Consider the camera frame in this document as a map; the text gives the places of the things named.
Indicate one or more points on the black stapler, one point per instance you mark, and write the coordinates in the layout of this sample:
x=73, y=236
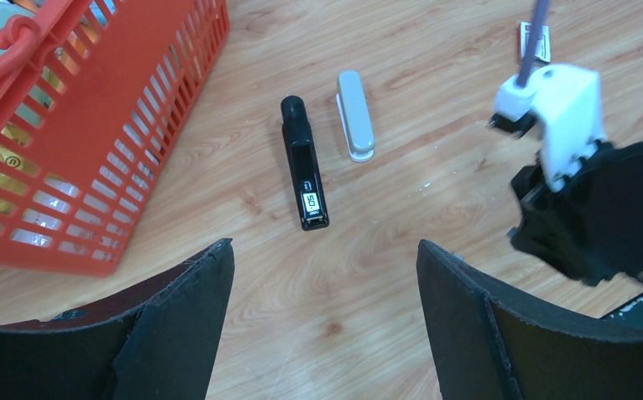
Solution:
x=303, y=165

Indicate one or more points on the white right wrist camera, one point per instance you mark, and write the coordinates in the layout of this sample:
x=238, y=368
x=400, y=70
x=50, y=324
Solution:
x=565, y=101

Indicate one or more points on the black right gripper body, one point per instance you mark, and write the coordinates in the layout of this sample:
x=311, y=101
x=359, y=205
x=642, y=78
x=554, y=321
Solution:
x=592, y=229

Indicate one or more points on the red plastic shopping basket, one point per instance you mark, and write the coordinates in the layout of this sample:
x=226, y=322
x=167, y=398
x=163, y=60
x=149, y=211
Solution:
x=93, y=97

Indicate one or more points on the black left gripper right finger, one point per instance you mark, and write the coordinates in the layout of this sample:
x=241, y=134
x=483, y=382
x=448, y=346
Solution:
x=490, y=340

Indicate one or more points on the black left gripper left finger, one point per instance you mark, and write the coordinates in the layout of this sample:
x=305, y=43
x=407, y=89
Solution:
x=157, y=339

